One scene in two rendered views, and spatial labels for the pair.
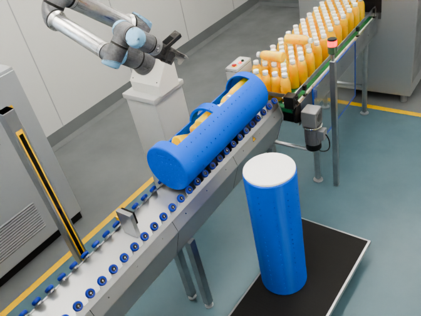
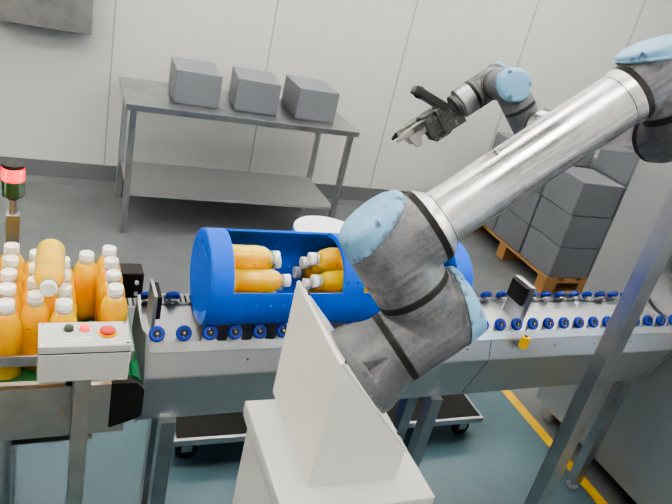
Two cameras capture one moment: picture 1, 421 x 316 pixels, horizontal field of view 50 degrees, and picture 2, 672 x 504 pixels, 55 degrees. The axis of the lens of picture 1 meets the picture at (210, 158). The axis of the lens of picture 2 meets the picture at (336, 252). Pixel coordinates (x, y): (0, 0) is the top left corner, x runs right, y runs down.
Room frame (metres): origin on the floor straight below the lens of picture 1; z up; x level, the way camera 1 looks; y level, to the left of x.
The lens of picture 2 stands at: (4.05, 0.57, 2.02)
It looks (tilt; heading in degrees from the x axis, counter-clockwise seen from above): 25 degrees down; 200
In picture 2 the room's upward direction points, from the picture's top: 14 degrees clockwise
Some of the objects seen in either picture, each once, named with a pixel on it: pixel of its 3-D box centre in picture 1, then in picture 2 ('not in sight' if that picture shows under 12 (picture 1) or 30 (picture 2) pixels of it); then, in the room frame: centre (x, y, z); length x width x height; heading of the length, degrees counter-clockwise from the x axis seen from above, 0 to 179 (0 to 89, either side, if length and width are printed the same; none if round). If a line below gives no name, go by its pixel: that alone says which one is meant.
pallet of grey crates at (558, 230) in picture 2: not in sight; (560, 196); (-1.51, 0.36, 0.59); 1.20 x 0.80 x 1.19; 46
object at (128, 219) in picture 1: (129, 222); (517, 299); (1.74, 0.47, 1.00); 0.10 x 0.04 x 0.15; 48
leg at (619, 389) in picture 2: not in sight; (596, 435); (1.27, 0.99, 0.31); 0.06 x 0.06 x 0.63; 48
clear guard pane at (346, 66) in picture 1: (336, 93); not in sight; (3.00, -1.05, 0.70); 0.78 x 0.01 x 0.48; 138
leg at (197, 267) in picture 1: (200, 274); (397, 433); (1.90, 0.23, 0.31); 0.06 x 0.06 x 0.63; 48
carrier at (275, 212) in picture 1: (277, 228); not in sight; (1.87, -0.29, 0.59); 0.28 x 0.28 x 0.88
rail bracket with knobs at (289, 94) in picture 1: (290, 101); (130, 283); (2.62, -0.61, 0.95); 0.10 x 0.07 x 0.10; 48
